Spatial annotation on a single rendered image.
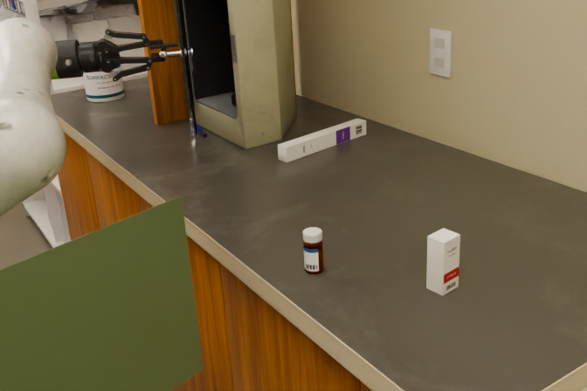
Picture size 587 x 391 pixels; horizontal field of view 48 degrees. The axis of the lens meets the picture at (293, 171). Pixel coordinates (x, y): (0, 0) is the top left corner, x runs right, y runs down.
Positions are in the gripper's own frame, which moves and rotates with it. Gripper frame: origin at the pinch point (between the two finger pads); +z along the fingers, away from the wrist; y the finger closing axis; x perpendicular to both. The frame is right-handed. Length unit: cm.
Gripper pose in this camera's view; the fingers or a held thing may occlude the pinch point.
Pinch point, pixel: (164, 50)
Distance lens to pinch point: 173.3
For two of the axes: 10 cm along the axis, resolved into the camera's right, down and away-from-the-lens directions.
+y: -0.6, -9.3, -3.6
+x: -1.8, -3.5, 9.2
